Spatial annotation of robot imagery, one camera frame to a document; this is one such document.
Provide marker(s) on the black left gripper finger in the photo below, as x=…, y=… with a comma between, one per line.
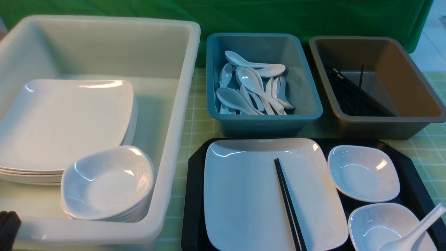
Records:
x=9, y=226

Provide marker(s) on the large white square plate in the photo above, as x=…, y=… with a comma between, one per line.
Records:
x=243, y=203

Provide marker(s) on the black chopstick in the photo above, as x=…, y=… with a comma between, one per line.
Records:
x=287, y=205
x=298, y=230

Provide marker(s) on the white small bowl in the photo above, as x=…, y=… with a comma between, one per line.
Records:
x=373, y=225

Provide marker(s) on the white shallow sauce dish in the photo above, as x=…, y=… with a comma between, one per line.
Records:
x=364, y=173

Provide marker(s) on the white ceramic soup spoon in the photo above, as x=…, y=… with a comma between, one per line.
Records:
x=406, y=243

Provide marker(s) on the stack of white square plates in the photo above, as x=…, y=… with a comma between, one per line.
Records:
x=52, y=123

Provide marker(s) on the stack of white bowls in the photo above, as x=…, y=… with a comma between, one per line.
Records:
x=114, y=185

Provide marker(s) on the large white plastic tub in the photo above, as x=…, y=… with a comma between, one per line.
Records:
x=157, y=56

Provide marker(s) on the white spoon front left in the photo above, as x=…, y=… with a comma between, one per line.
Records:
x=232, y=99

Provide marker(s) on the white spoon far left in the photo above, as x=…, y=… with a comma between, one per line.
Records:
x=225, y=75

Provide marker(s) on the white spoon centre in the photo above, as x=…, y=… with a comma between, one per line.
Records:
x=251, y=83

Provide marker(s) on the white spoon top of bin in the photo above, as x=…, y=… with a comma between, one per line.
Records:
x=238, y=61

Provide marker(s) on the white spoon upper right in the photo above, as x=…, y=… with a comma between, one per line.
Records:
x=273, y=70

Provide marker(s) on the teal plastic spoon bin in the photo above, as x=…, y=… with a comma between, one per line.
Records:
x=294, y=89

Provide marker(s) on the bundle of black chopsticks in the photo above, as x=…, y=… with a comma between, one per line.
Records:
x=352, y=99

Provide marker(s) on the grey-brown plastic chopstick bin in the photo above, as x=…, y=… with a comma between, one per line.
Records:
x=390, y=76

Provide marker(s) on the black plastic serving tray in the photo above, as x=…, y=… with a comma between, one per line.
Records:
x=413, y=194

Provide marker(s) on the green backdrop cloth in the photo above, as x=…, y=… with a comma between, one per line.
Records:
x=401, y=20

